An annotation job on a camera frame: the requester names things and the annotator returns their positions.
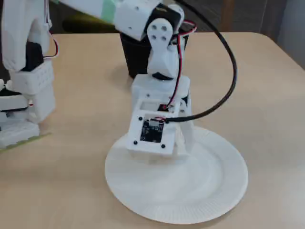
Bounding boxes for red white servo wire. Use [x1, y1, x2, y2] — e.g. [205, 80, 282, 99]
[44, 0, 60, 59]

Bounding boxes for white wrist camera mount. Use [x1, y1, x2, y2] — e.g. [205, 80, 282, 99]
[127, 98, 182, 158]

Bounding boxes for wooden furniture leg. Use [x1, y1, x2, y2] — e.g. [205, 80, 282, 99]
[220, 0, 239, 33]

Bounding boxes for green tape band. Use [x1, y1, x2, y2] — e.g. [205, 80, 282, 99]
[101, 0, 120, 24]

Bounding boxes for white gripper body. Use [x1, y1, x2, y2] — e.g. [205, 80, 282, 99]
[132, 75, 191, 115]

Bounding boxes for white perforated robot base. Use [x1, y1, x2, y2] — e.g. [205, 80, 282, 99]
[0, 80, 41, 148]

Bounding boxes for yellow-green base plate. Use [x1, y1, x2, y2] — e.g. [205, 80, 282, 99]
[0, 133, 52, 151]

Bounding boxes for black round pot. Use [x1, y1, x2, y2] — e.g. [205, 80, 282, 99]
[120, 31, 191, 78]

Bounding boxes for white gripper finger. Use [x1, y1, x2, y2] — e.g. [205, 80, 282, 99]
[174, 107, 194, 163]
[130, 150, 152, 165]

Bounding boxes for red black servo wire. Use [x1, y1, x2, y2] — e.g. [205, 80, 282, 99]
[165, 20, 198, 111]

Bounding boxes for white paper plate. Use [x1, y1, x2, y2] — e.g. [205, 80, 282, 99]
[104, 126, 249, 225]

